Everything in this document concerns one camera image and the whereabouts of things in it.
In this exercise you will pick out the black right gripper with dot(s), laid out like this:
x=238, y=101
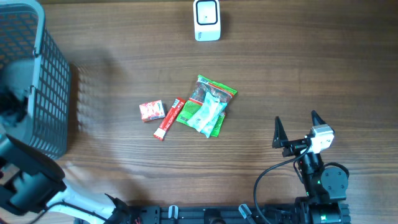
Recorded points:
x=297, y=145

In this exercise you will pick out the mint green wipes pack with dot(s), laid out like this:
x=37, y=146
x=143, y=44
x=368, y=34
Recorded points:
x=205, y=118

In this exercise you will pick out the green snack bag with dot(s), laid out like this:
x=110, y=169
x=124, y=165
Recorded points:
x=203, y=86

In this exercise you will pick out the red stick sachet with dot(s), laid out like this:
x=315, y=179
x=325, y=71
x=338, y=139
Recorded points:
x=169, y=119

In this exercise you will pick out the red tissue pack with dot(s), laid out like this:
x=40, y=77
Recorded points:
x=152, y=110

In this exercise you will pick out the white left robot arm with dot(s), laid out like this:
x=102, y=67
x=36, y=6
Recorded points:
x=39, y=185

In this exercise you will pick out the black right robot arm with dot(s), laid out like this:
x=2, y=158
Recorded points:
x=325, y=183

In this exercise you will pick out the white barcode scanner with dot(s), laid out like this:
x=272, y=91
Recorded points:
x=207, y=20

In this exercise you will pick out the dark grey plastic basket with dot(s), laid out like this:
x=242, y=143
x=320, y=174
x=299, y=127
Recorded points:
x=37, y=74

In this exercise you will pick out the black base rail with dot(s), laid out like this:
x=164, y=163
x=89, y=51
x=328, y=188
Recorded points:
x=275, y=213

